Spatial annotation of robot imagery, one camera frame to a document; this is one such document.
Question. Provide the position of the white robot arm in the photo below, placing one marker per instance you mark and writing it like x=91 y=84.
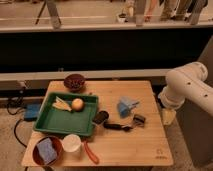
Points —
x=185 y=82

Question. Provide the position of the white paper cup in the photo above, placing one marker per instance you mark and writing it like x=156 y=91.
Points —
x=71 y=143

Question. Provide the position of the dark red bowl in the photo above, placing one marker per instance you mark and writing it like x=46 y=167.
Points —
x=74 y=82

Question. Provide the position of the green plastic tray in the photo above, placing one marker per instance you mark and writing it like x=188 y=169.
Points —
x=53 y=120

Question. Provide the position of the black small cup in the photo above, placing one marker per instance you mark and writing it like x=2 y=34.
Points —
x=100 y=117

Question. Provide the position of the small black clip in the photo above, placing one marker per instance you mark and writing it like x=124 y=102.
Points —
x=139 y=120

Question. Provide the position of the blue box on floor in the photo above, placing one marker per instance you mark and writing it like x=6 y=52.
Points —
x=31 y=112

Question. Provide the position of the yellow apple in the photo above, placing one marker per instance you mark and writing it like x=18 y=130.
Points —
x=77 y=104

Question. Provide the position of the blue sponge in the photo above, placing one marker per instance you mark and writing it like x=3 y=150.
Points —
x=46 y=151

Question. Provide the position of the wooden folding table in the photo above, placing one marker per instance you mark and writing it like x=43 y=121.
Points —
x=141 y=146

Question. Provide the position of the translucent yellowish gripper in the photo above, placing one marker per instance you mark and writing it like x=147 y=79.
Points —
x=168 y=115

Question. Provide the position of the yellow banana peel toy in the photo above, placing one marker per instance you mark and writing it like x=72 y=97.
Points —
x=61 y=104

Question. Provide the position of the brown bowl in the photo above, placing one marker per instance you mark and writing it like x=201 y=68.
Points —
x=56 y=145

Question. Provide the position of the black handled tool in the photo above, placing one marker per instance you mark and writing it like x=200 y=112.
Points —
x=117 y=127

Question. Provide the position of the blue crumpled cloth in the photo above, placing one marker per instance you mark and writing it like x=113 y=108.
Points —
x=125 y=105

